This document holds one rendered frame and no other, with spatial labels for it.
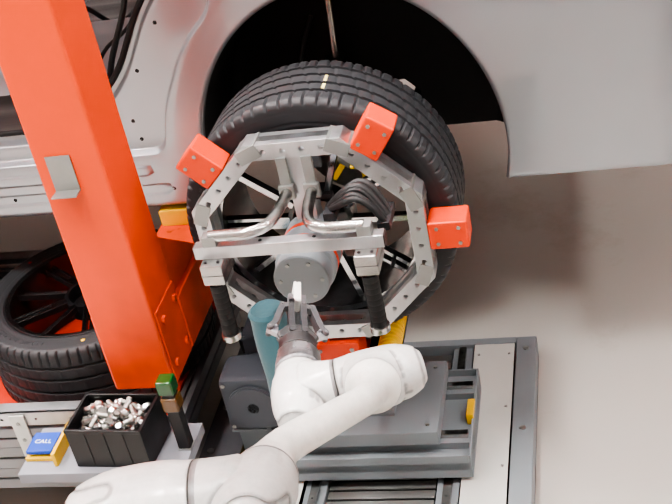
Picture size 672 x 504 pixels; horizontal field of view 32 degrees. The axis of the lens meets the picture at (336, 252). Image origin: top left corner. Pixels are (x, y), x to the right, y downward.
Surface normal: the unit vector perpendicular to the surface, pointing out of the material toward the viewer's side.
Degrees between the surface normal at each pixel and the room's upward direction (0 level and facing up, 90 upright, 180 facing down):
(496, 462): 0
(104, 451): 90
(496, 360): 0
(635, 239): 0
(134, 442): 90
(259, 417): 90
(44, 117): 90
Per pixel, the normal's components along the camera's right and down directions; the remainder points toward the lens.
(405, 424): -0.18, -0.83
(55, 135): -0.16, 0.55
